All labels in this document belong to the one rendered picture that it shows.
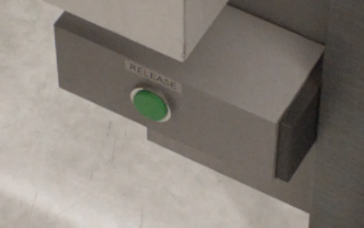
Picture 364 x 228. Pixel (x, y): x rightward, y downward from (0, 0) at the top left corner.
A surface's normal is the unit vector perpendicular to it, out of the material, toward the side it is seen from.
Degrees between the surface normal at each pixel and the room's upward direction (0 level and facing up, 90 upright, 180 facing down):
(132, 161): 0
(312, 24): 90
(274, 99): 0
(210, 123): 90
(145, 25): 90
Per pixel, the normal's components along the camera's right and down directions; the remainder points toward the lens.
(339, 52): -0.49, 0.69
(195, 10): 0.87, 0.39
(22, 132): 0.00, -0.61
